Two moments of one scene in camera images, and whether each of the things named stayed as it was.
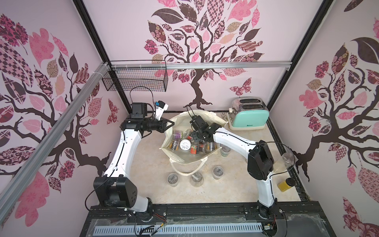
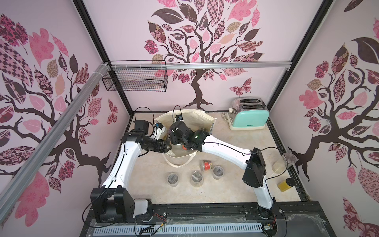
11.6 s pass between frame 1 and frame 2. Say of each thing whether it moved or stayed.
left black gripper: moved
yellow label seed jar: stayed
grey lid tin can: stayed
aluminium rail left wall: stayed
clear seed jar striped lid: stayed
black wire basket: stayed
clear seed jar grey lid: stayed
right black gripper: moved
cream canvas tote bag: moved
